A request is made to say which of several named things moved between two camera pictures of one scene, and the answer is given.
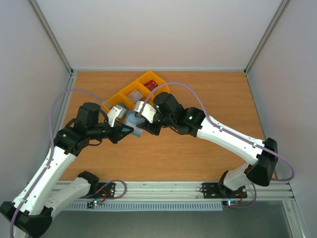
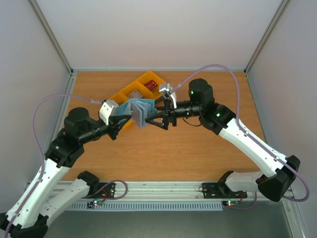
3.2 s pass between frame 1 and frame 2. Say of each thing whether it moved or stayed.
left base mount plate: stayed
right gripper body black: moved
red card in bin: stayed
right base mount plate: stayed
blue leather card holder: moved
